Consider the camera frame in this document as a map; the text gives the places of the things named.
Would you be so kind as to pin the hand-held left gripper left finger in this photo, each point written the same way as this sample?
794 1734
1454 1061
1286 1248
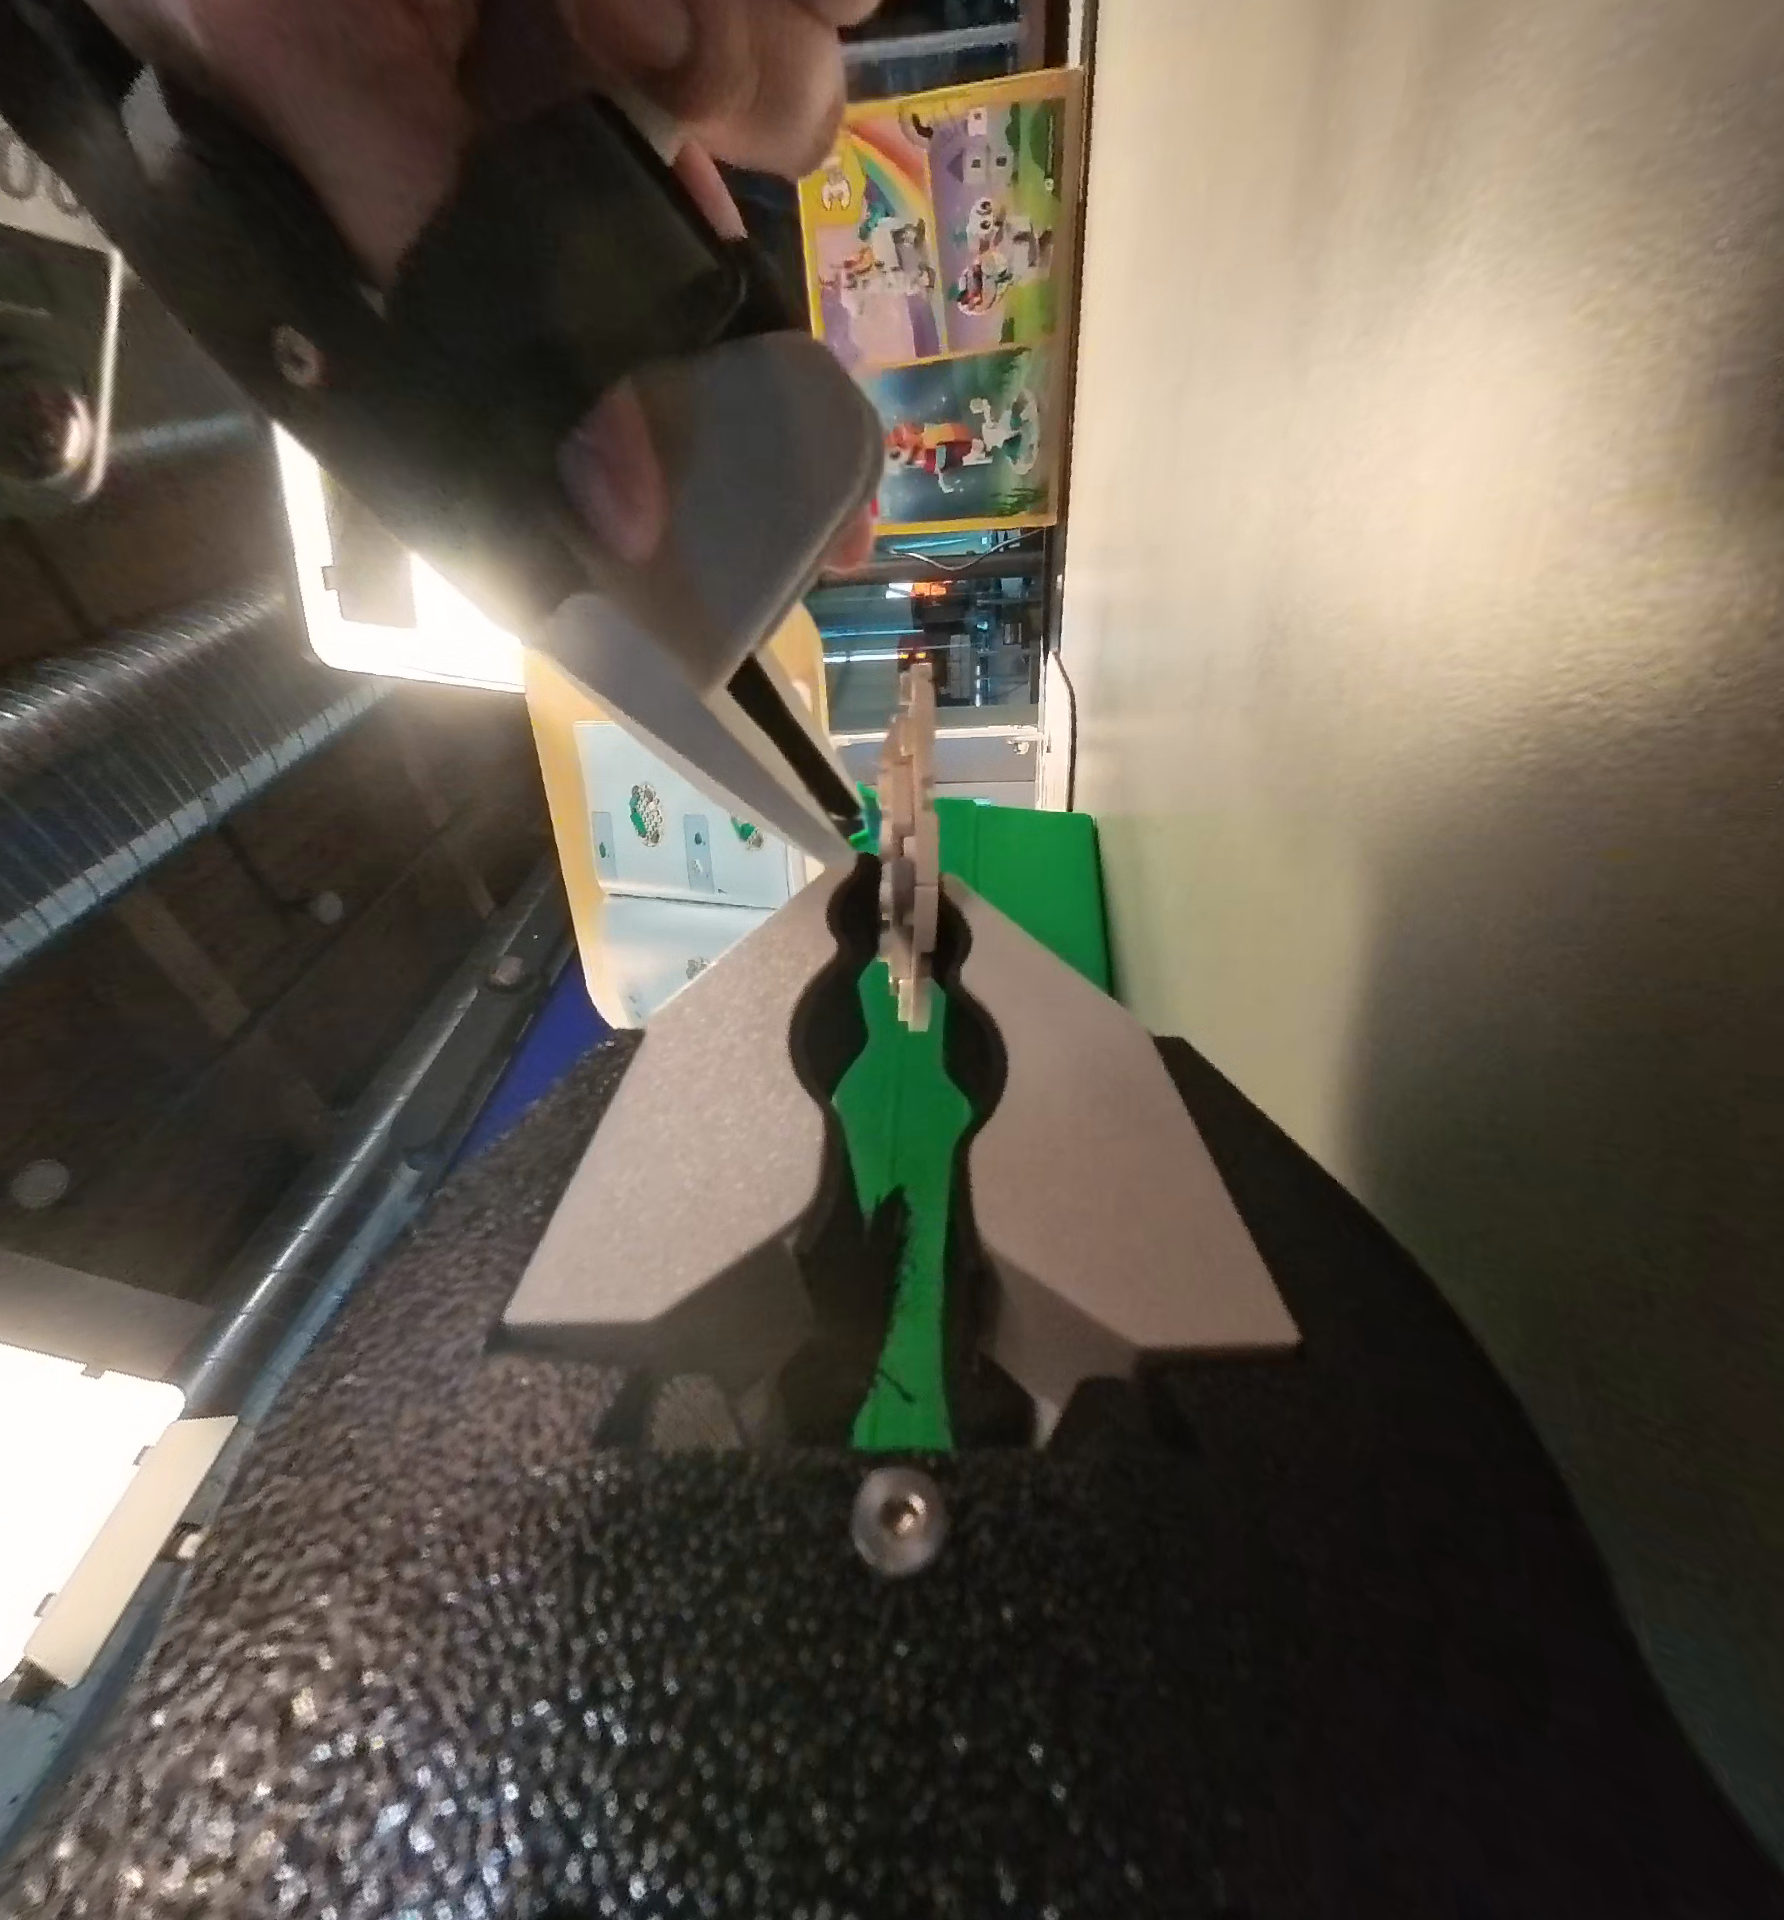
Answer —
666 1185

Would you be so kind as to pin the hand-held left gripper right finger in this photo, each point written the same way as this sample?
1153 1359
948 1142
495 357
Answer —
1116 1201

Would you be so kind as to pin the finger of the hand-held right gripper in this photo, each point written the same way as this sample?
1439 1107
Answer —
682 721
772 494

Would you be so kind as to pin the round white lego plate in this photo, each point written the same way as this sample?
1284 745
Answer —
914 841

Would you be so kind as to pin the yellow lego box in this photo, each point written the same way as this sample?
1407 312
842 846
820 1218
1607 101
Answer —
967 300

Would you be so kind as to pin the person's right hand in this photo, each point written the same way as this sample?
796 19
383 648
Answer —
533 61

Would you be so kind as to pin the light blue instruction booklet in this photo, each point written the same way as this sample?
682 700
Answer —
637 841

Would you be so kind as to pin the studio light panel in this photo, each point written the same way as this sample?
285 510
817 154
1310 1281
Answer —
36 1500
457 653

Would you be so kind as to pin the green plastic bin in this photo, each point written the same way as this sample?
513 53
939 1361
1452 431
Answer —
1042 885

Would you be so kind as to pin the grey metal ceiling rail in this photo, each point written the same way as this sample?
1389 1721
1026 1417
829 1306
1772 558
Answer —
337 1185

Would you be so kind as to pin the silver spiral duct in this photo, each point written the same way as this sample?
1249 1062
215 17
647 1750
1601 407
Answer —
112 780

